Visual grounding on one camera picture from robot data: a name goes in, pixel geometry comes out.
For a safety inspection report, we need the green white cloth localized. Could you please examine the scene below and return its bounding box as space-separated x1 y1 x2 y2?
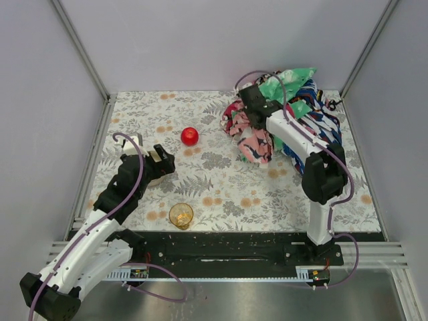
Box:
259 68 320 119

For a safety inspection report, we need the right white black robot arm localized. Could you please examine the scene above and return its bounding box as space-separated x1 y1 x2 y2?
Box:
237 85 348 245

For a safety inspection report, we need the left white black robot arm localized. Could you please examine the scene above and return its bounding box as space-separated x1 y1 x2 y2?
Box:
19 144 175 320

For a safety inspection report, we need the red pink floral cloth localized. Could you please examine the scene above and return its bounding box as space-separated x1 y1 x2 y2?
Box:
220 99 249 135

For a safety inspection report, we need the black multicolour floral cloth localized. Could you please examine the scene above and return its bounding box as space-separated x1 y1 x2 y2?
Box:
252 74 273 86

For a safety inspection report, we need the blue white red cloth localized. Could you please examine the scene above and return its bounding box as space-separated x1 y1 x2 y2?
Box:
280 78 345 177

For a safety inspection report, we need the beige ceramic bowl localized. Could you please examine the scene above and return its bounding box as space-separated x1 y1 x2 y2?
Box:
148 176 166 187

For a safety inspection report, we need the red apple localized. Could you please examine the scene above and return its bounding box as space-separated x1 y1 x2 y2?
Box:
181 127 199 146

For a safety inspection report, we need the amber glass cup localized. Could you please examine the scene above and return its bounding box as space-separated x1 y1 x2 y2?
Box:
169 203 194 230

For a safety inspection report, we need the floral patterned table mat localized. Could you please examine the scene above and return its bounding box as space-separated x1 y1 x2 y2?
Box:
80 90 382 233

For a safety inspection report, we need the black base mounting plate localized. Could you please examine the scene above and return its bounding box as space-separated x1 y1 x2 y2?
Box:
124 231 344 279

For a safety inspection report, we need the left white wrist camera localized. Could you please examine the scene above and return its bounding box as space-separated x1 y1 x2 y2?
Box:
116 133 149 156

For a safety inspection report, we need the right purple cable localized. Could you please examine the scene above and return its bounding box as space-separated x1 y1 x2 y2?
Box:
233 70 360 289

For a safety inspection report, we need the purple cable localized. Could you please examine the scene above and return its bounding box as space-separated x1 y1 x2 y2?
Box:
233 70 360 289
25 132 145 321

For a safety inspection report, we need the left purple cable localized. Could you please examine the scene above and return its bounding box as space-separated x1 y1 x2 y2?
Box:
25 132 145 321

